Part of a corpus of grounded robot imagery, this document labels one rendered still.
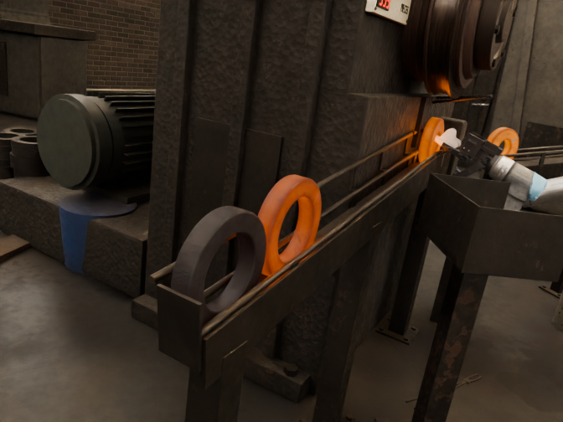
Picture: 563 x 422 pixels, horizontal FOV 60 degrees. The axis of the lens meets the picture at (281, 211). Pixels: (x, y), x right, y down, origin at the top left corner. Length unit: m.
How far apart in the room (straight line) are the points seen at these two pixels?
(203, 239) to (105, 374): 0.98
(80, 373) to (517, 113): 3.67
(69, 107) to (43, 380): 1.01
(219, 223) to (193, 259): 0.06
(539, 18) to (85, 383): 3.92
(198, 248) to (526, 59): 3.91
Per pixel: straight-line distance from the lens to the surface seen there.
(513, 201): 1.61
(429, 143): 1.59
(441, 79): 1.53
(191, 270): 0.63
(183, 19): 1.49
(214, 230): 0.64
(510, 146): 2.16
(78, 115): 2.02
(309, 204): 0.87
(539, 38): 4.38
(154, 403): 1.46
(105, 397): 1.49
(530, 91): 4.35
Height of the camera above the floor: 0.94
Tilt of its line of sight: 18 degrees down
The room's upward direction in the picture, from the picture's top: 8 degrees clockwise
